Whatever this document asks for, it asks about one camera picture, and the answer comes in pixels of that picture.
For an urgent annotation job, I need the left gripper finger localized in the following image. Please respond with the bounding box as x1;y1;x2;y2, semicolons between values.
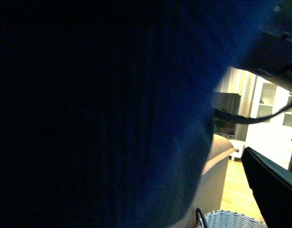
242;147;292;228

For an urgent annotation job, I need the blue cloth garment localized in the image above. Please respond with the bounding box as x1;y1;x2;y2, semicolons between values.
0;0;278;228

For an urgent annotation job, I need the white cabinet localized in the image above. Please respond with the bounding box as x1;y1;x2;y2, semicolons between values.
245;76;292;169

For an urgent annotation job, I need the white wicker laundry basket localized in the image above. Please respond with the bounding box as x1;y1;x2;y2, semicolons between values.
195;208;267;228

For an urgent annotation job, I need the beige sofa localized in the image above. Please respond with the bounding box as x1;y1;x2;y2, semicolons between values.
171;134;237;228

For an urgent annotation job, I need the black cable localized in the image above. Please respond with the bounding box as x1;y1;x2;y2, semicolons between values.
212;94;292;125

